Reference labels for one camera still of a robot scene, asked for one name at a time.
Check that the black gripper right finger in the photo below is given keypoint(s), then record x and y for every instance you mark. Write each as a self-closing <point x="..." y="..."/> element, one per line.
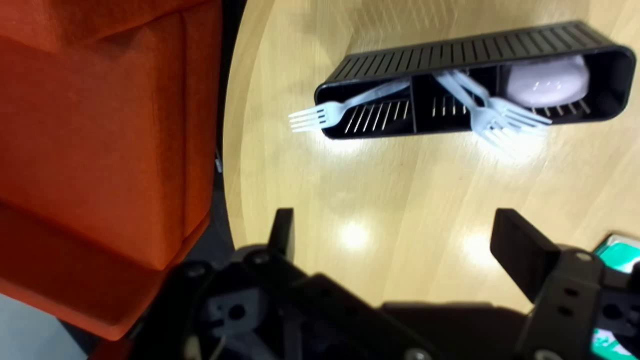
<point x="522" y="256"/>

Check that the green and white card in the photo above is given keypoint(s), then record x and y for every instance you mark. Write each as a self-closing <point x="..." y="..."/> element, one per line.
<point x="621" y="256"/>

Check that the white rounded lump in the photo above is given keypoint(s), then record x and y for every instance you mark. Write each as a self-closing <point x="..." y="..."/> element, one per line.
<point x="547" y="81"/>

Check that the black slotted utensil basket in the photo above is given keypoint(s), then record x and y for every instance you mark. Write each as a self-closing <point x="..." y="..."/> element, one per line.
<point x="373" y="62"/>

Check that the orange upholstered seat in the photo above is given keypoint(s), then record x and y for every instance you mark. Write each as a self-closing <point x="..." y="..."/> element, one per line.
<point x="100" y="132"/>

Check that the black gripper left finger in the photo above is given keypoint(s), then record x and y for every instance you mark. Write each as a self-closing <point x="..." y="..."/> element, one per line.
<point x="280" y="232"/>

